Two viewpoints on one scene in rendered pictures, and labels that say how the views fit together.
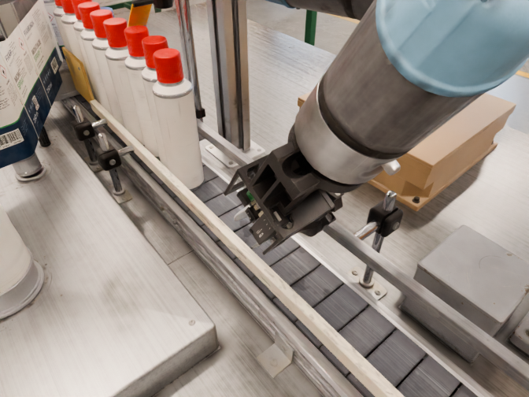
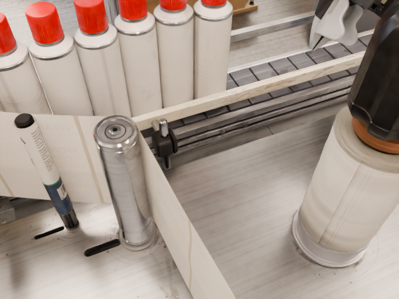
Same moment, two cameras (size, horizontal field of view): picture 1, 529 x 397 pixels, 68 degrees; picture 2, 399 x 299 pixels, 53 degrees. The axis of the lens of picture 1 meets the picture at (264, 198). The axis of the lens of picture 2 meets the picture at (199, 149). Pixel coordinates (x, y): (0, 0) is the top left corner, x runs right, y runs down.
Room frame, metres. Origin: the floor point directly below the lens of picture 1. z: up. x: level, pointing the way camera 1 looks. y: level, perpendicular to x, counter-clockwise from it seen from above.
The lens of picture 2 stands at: (0.37, 0.58, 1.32)
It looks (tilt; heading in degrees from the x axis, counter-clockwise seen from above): 50 degrees down; 285
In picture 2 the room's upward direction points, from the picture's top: 1 degrees clockwise
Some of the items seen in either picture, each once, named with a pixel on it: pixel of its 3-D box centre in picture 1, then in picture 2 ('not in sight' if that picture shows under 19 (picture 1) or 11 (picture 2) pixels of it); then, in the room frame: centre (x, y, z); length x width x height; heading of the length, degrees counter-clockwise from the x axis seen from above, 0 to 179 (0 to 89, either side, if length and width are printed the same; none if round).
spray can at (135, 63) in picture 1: (149, 96); (139, 59); (0.57, 0.18, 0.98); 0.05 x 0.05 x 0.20
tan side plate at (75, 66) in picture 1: (79, 77); not in sight; (0.73, 0.36, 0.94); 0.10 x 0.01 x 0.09; 39
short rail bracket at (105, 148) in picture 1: (111, 165); (165, 149); (0.51, 0.25, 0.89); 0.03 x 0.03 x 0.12; 39
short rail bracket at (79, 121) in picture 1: (94, 133); not in sight; (0.60, 0.30, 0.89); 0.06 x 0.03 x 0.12; 129
